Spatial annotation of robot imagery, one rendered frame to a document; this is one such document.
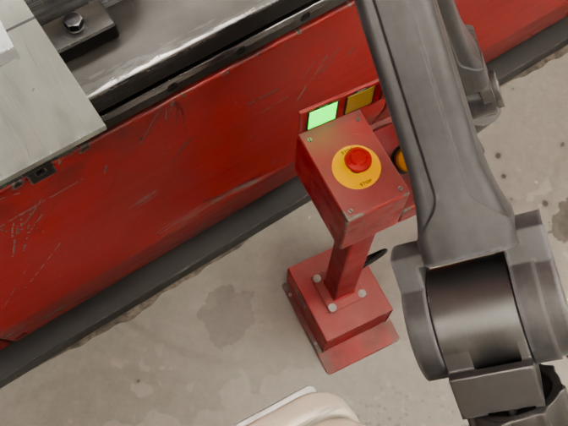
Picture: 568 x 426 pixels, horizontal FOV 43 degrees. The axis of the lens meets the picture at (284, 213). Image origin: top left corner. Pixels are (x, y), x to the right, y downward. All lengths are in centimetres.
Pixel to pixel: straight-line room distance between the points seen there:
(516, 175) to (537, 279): 156
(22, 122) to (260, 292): 104
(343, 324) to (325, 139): 67
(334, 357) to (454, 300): 128
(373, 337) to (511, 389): 129
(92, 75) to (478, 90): 53
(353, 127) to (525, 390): 67
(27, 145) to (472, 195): 54
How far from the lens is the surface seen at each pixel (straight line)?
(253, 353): 176
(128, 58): 105
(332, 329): 166
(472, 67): 77
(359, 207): 104
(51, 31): 107
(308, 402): 41
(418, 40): 46
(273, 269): 182
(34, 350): 179
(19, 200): 116
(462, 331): 49
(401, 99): 47
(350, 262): 144
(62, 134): 86
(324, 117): 107
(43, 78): 90
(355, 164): 103
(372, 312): 168
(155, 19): 109
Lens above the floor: 172
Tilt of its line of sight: 66 degrees down
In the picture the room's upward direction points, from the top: 3 degrees clockwise
